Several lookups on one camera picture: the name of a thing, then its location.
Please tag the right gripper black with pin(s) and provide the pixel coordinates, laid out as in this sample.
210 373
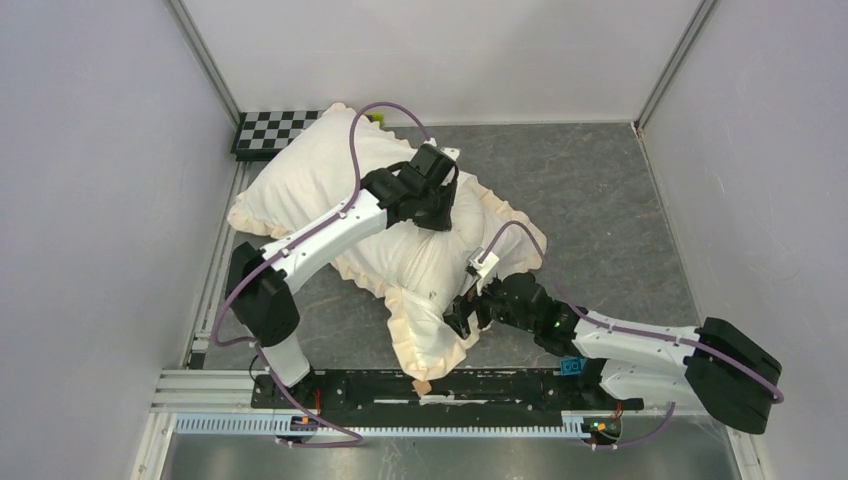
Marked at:
464 306

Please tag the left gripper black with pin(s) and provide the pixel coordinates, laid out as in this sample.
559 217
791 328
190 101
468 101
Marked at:
441 219

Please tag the grey pillowcase with cream ruffle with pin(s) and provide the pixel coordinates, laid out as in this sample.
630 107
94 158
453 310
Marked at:
315 174

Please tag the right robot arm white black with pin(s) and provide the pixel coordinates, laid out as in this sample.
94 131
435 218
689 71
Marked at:
714 366

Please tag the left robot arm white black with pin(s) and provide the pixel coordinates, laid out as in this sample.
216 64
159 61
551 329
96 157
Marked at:
262 281

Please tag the white pillow insert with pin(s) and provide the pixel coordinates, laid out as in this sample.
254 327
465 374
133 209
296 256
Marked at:
429 264

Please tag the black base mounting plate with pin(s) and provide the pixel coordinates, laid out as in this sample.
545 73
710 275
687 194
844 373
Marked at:
528 397

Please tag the small tan cube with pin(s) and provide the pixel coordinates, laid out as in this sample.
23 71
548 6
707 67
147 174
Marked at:
422 387

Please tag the blue toy brick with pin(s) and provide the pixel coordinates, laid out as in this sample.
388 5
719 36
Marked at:
572 366

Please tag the black white checkerboard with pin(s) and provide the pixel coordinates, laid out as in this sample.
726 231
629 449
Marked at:
262 135

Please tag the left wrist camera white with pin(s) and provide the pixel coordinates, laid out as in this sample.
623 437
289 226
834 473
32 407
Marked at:
452 153

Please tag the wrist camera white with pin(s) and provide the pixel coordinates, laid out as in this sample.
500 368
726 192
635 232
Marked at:
481 264
452 153

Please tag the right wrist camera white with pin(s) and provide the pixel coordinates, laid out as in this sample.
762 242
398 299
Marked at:
481 264

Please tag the light blue cable duct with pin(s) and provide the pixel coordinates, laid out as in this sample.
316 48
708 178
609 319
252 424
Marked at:
290 425

